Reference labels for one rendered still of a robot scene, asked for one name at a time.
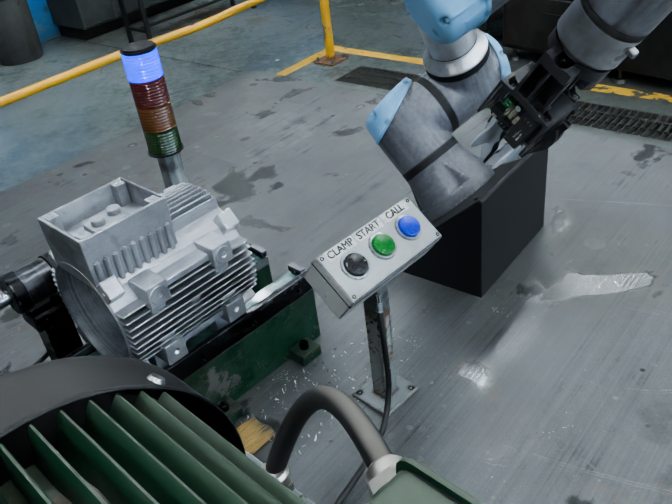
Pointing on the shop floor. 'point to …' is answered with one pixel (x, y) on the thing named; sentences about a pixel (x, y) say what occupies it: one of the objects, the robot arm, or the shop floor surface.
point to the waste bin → (18, 34)
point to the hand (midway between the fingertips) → (493, 153)
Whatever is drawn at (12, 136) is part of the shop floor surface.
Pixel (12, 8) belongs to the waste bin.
